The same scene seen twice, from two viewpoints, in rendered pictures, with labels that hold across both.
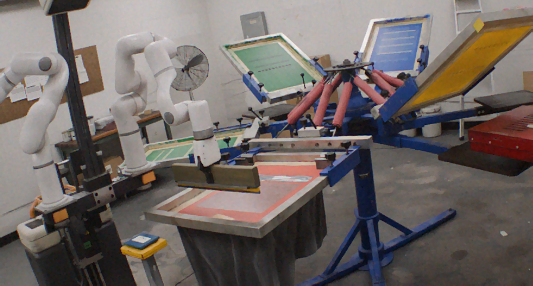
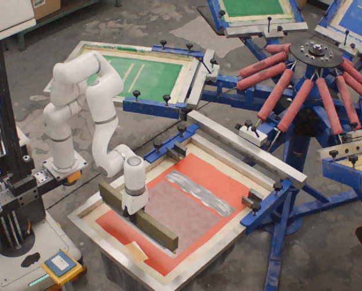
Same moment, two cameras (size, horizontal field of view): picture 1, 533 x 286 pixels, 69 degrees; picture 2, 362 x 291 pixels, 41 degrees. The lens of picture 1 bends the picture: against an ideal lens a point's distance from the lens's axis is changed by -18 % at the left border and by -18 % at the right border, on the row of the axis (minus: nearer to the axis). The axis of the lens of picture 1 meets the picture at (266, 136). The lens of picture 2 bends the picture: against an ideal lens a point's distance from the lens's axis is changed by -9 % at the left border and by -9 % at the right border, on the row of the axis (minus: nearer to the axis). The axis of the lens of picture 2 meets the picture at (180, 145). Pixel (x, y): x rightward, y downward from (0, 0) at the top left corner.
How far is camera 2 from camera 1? 109 cm
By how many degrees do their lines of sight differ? 29
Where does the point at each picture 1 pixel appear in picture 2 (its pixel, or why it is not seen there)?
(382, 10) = not seen: outside the picture
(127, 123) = (59, 133)
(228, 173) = (151, 227)
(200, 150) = (129, 203)
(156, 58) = (98, 108)
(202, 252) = not seen: hidden behind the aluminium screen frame
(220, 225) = (133, 274)
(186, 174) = (111, 199)
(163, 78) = (103, 129)
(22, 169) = not seen: outside the picture
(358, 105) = (313, 96)
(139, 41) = (81, 76)
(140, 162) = (68, 164)
